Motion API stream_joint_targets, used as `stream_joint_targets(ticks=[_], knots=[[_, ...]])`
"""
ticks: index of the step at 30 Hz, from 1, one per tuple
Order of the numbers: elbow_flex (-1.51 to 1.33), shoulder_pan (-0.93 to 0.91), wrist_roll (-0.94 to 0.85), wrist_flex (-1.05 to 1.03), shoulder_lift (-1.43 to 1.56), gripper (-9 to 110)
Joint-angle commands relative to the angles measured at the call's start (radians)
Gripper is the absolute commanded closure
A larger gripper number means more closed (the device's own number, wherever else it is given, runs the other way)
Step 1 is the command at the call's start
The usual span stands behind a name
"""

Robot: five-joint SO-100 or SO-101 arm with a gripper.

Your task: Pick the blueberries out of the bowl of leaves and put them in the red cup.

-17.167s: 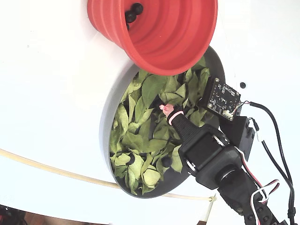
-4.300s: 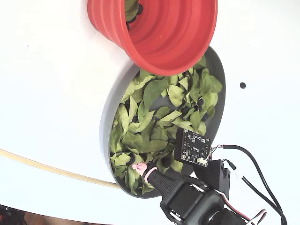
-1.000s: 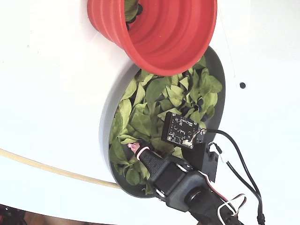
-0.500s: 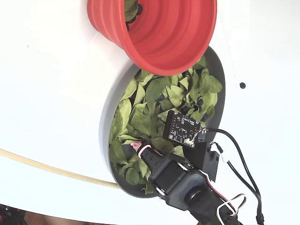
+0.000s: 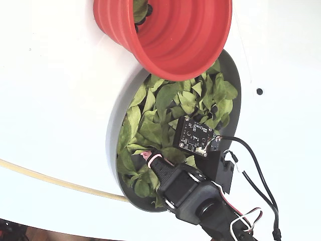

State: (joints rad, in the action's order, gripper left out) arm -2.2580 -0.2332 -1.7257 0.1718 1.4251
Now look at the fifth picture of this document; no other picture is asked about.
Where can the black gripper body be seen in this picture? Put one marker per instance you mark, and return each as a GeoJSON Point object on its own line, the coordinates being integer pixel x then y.
{"type": "Point", "coordinates": [175, 184]}

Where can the pink-tipped black gripper finger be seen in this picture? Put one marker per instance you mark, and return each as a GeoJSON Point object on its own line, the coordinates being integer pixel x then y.
{"type": "Point", "coordinates": [163, 170]}
{"type": "Point", "coordinates": [170, 162]}

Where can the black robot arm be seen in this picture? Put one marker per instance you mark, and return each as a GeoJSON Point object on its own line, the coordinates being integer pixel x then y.
{"type": "Point", "coordinates": [225, 226]}

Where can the pile of green leaves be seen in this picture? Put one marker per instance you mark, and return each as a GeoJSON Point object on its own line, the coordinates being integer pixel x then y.
{"type": "Point", "coordinates": [150, 130]}

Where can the dark grey round bowl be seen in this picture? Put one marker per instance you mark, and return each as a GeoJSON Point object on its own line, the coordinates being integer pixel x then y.
{"type": "Point", "coordinates": [143, 204]}

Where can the red collapsible silicone cup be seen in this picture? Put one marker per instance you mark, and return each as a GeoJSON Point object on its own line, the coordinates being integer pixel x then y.
{"type": "Point", "coordinates": [175, 37]}

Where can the long wooden dowel stick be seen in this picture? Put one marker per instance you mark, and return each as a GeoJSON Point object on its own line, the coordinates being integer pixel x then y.
{"type": "Point", "coordinates": [110, 195]}

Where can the dark blueberry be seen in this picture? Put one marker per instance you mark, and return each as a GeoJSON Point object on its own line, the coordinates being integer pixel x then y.
{"type": "Point", "coordinates": [214, 108]}
{"type": "Point", "coordinates": [141, 22]}

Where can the small black dot marker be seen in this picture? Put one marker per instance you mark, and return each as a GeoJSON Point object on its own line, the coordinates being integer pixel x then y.
{"type": "Point", "coordinates": [259, 91]}

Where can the single green leaf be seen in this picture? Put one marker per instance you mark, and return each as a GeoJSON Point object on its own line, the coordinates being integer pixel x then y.
{"type": "Point", "coordinates": [139, 10]}

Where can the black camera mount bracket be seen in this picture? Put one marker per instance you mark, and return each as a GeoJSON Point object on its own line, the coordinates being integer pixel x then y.
{"type": "Point", "coordinates": [218, 170]}

